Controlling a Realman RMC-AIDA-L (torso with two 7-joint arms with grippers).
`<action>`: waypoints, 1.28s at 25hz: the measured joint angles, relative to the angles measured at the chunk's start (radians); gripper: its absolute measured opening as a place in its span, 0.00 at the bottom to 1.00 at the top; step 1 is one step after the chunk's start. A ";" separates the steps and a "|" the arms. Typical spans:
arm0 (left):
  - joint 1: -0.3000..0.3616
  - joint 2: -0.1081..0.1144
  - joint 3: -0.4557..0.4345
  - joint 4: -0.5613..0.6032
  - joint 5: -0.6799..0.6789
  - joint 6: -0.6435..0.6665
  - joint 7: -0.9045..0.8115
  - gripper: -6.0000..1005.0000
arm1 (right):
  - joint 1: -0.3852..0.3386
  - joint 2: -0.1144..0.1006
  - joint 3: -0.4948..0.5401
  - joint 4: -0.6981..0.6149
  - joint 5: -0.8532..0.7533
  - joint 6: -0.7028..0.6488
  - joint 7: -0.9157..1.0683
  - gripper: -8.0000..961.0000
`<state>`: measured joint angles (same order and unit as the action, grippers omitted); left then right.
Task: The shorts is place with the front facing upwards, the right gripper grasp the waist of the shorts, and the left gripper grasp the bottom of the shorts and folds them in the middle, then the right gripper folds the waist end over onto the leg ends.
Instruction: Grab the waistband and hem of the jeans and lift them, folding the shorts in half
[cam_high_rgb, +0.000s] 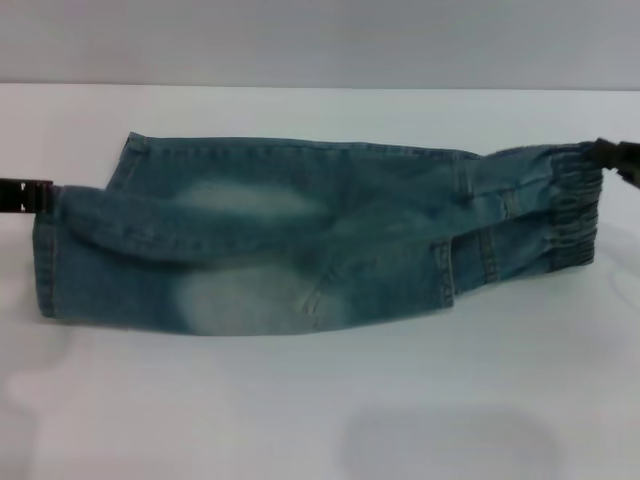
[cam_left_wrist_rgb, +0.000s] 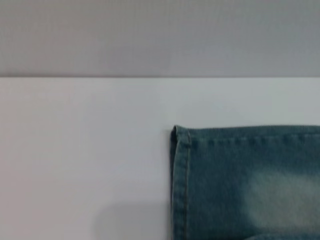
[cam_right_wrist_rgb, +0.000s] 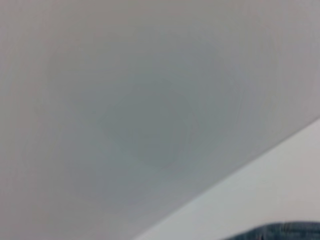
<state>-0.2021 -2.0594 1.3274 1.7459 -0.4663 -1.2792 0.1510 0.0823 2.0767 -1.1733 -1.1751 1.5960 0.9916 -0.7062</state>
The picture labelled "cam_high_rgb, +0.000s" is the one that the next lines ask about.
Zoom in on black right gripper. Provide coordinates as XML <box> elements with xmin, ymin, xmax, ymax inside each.
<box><xmin>589</xmin><ymin>137</ymin><xmax>640</xmax><ymax>192</ymax></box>

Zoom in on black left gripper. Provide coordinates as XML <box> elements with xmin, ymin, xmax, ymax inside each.
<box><xmin>0</xmin><ymin>175</ymin><xmax>54</xmax><ymax>214</ymax></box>

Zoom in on blue denim shorts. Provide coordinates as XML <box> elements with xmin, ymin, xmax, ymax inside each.
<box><xmin>32</xmin><ymin>132</ymin><xmax>609</xmax><ymax>335</ymax></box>

